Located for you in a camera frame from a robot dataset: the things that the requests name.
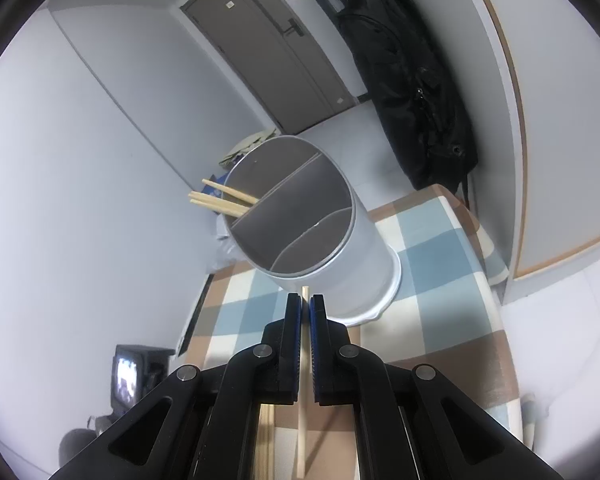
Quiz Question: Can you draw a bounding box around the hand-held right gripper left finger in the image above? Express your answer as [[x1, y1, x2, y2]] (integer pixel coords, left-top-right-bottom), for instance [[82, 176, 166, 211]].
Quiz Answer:
[[47, 292, 304, 480]]

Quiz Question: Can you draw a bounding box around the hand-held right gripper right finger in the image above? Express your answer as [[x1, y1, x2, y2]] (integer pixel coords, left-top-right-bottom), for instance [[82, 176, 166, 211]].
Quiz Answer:
[[310, 294, 563, 480]]

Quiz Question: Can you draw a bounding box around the wooden chopstick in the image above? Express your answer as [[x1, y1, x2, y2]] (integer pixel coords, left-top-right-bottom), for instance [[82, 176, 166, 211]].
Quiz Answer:
[[202, 178, 260, 207], [295, 285, 311, 478], [188, 191, 255, 215], [189, 199, 242, 219]]

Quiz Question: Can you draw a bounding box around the white oval utensil holder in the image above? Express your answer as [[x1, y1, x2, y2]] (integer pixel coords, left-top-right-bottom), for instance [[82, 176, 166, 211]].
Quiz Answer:
[[223, 135, 402, 328]]

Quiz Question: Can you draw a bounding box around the pile of light chopsticks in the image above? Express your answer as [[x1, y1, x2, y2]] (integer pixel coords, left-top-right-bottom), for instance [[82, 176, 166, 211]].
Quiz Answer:
[[252, 402, 277, 480]]

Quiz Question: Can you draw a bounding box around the large grey plastic bag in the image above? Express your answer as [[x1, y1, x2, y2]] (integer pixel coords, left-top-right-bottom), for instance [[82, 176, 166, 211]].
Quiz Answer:
[[211, 229, 237, 272]]

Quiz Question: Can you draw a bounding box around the checked tablecloth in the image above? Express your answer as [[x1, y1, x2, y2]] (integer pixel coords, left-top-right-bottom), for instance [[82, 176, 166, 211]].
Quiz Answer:
[[177, 184, 523, 480]]

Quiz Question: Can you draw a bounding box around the dark box with bright face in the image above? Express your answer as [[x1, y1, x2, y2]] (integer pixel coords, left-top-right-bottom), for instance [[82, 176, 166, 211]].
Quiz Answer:
[[111, 343, 177, 411]]

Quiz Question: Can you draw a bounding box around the beige cloth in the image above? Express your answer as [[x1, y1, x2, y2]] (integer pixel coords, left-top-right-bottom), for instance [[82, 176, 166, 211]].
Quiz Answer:
[[219, 130, 282, 168]]

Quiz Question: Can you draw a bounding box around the black hanging bag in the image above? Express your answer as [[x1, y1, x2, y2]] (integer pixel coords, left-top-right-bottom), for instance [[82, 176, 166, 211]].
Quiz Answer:
[[336, 0, 479, 206]]

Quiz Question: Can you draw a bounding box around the grey brown door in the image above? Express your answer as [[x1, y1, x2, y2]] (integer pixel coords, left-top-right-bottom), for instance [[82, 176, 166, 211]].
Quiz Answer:
[[180, 0, 353, 136]]

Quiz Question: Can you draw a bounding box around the white cabinet with wood trim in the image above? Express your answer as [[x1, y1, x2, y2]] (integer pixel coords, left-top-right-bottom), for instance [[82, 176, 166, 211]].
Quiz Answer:
[[460, 0, 600, 306]]

